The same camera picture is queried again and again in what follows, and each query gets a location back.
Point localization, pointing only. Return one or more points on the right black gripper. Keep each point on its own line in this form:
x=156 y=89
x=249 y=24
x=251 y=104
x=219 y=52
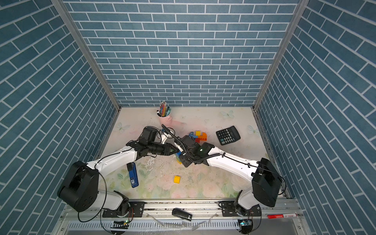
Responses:
x=182 y=157

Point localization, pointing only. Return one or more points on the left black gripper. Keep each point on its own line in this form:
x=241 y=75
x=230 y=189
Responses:
x=166 y=149

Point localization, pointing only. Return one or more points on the long light blue lego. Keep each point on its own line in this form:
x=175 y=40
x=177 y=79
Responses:
x=192 y=137

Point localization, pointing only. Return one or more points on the long orange lego brick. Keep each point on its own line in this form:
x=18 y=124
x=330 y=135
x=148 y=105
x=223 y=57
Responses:
x=202 y=138

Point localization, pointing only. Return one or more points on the small orange lego brick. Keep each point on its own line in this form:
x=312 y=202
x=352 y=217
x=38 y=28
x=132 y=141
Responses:
x=204 y=135

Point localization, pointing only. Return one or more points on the yellow lego bottom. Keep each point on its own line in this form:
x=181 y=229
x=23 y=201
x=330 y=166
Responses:
x=176 y=179

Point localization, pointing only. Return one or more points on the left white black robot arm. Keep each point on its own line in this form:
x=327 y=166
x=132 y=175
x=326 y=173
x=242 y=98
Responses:
x=80 y=187

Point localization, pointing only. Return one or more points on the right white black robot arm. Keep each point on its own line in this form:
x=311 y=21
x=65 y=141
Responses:
x=266 y=181

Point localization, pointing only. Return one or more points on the blue black usb device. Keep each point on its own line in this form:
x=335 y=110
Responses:
x=132 y=171

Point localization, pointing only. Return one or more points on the pink pen cup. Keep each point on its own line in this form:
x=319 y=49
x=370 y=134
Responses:
x=166 y=121

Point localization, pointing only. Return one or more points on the black calculator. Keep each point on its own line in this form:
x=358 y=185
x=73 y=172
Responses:
x=228 y=135

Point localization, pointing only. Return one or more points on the red marker pen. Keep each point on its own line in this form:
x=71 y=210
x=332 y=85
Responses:
x=285 y=215

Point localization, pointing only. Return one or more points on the black remote on rail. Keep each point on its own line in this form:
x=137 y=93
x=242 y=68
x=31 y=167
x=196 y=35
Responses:
x=182 y=214

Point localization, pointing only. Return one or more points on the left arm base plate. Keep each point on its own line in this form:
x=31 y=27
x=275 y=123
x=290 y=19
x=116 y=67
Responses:
x=134 y=209

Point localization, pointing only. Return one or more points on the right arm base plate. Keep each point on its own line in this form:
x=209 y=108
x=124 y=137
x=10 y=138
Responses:
x=232 y=209

